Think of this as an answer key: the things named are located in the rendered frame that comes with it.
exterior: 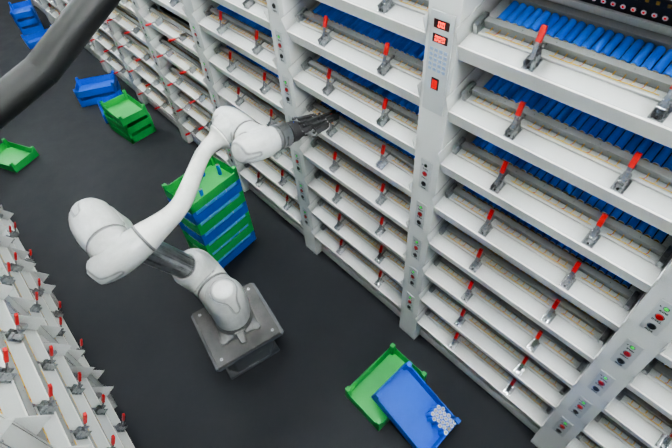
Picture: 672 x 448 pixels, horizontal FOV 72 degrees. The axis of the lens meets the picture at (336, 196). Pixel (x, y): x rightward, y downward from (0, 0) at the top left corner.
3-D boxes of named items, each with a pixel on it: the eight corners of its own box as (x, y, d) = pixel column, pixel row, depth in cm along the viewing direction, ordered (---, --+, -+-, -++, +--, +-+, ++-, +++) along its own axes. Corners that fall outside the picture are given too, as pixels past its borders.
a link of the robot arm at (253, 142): (283, 131, 152) (260, 115, 159) (244, 146, 144) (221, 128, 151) (283, 158, 159) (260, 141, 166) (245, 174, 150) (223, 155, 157)
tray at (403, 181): (413, 198, 159) (409, 184, 152) (301, 125, 192) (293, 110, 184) (449, 158, 163) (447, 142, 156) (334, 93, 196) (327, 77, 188)
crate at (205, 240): (205, 246, 232) (201, 236, 227) (180, 228, 242) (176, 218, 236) (248, 210, 248) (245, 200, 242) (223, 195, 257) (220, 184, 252)
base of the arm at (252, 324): (224, 355, 193) (221, 349, 189) (208, 312, 206) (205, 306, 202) (265, 335, 199) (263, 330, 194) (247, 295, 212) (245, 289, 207)
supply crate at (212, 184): (192, 214, 215) (187, 203, 209) (166, 196, 224) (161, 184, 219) (239, 178, 231) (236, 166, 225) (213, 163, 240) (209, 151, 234)
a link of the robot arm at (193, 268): (211, 305, 203) (185, 274, 214) (236, 278, 205) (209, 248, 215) (73, 257, 136) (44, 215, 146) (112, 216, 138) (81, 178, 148)
